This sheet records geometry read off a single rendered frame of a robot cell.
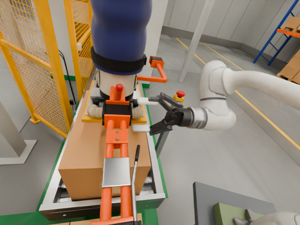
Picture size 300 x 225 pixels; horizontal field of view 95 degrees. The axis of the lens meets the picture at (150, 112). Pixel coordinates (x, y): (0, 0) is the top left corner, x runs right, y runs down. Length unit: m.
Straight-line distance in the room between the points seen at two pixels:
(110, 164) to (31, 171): 1.59
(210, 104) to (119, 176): 0.42
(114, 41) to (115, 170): 0.41
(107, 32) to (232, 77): 0.46
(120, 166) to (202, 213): 0.67
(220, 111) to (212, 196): 0.58
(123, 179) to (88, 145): 0.44
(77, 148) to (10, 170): 1.31
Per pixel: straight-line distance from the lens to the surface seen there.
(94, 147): 0.75
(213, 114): 0.59
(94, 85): 0.85
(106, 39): 0.55
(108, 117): 0.46
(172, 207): 1.72
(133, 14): 0.53
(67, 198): 1.09
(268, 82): 0.56
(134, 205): 0.33
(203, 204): 0.97
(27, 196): 1.81
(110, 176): 0.35
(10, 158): 2.08
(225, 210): 0.95
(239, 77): 0.59
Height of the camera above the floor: 1.56
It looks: 39 degrees down
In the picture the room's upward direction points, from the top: 15 degrees clockwise
